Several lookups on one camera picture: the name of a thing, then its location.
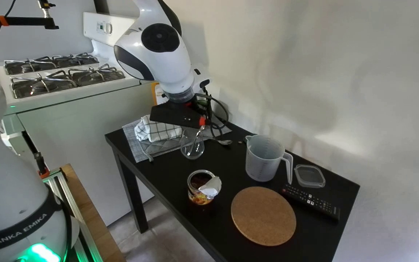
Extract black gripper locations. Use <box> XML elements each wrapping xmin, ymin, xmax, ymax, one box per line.
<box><xmin>149</xmin><ymin>102</ymin><xmax>208</xmax><ymax>141</ymax></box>

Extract clear glass jar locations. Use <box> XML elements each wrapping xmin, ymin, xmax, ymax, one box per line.
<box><xmin>179</xmin><ymin>133</ymin><xmax>207</xmax><ymax>162</ymax></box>

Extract white checked dish towel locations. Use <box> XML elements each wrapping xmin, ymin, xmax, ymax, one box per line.
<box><xmin>133</xmin><ymin>115</ymin><xmax>185</xmax><ymax>144</ymax></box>

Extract translucent plastic measuring jug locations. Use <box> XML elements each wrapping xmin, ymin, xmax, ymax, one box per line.
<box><xmin>245</xmin><ymin>134</ymin><xmax>296</xmax><ymax>187</ymax></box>

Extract round cork mat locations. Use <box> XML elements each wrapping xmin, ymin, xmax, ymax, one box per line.
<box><xmin>230</xmin><ymin>187</ymin><xmax>299</xmax><ymax>249</ymax></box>

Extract white gas stove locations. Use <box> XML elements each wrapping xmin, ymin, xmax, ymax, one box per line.
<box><xmin>0</xmin><ymin>12</ymin><xmax>160</xmax><ymax>230</ymax></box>

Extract black stove burner grate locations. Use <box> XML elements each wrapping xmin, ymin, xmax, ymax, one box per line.
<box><xmin>5</xmin><ymin>58</ymin><xmax>51</xmax><ymax>76</ymax></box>
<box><xmin>10</xmin><ymin>74</ymin><xmax>72</xmax><ymax>101</ymax></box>
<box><xmin>69</xmin><ymin>64</ymin><xmax>127</xmax><ymax>89</ymax></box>
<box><xmin>48</xmin><ymin>51</ymin><xmax>101</xmax><ymax>69</ymax></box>

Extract plastic container with lid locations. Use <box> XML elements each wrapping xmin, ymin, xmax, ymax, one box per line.
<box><xmin>294</xmin><ymin>163</ymin><xmax>328</xmax><ymax>189</ymax></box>

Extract black remote control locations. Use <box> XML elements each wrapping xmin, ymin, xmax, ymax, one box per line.
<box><xmin>283</xmin><ymin>184</ymin><xmax>344</xmax><ymax>223</ymax></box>

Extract wooden cart top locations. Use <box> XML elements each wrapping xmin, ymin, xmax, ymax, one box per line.
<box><xmin>44</xmin><ymin>163</ymin><xmax>127</xmax><ymax>262</ymax></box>

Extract black pole with orange clamp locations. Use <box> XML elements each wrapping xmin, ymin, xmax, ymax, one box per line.
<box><xmin>21</xmin><ymin>130</ymin><xmax>53</xmax><ymax>179</ymax></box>

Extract aluminium profile mount frame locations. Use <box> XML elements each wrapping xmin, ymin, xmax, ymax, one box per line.
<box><xmin>41</xmin><ymin>172</ymin><xmax>105</xmax><ymax>262</ymax></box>

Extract black camera stand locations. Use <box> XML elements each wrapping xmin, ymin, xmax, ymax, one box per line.
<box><xmin>0</xmin><ymin>0</ymin><xmax>61</xmax><ymax>31</ymax></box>

